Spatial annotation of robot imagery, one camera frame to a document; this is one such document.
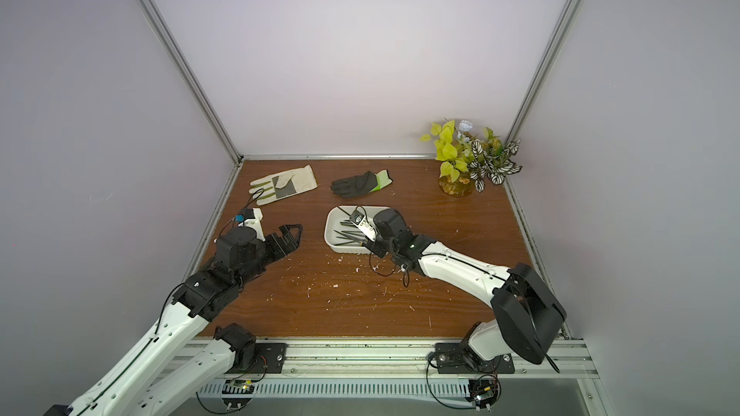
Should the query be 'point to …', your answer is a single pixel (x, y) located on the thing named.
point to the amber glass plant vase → (462, 187)
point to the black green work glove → (360, 185)
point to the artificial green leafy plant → (485, 156)
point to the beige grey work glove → (282, 185)
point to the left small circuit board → (237, 393)
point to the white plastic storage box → (331, 221)
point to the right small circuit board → (483, 393)
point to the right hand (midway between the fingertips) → (370, 222)
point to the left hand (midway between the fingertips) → (295, 231)
